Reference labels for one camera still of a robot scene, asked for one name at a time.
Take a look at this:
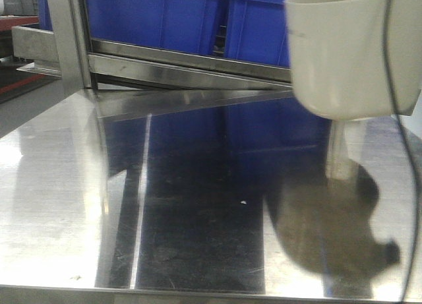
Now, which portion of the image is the white plastic bin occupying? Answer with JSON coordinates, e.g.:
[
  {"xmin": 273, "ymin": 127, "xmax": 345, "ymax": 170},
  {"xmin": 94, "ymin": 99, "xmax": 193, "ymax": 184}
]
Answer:
[{"xmin": 285, "ymin": 0, "xmax": 421, "ymax": 120}]

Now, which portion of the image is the blue crate middle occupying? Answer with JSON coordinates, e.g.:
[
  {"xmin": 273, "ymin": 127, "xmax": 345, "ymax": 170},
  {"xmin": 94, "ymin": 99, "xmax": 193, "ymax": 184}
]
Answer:
[{"xmin": 224, "ymin": 0, "xmax": 289, "ymax": 67}]

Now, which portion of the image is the blue crate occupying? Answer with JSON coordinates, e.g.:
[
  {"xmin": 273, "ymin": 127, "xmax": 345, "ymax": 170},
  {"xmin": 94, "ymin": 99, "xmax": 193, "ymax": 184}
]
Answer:
[
  {"xmin": 224, "ymin": 0, "xmax": 289, "ymax": 67},
  {"xmin": 36, "ymin": 0, "xmax": 229, "ymax": 57}
]

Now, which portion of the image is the blue crate left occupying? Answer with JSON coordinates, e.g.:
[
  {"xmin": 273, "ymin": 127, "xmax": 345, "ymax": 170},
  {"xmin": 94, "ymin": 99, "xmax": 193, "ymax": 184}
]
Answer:
[{"xmin": 36, "ymin": 0, "xmax": 229, "ymax": 57}]

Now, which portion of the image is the steel shelf frame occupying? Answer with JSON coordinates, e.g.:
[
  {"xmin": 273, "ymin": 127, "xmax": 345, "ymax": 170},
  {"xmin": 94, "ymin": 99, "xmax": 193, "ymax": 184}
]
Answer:
[{"xmin": 12, "ymin": 0, "xmax": 293, "ymax": 94}]

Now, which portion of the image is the black cable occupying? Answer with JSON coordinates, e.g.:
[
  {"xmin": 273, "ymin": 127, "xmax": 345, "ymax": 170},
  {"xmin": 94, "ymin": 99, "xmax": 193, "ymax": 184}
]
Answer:
[{"xmin": 382, "ymin": 0, "xmax": 422, "ymax": 301}]

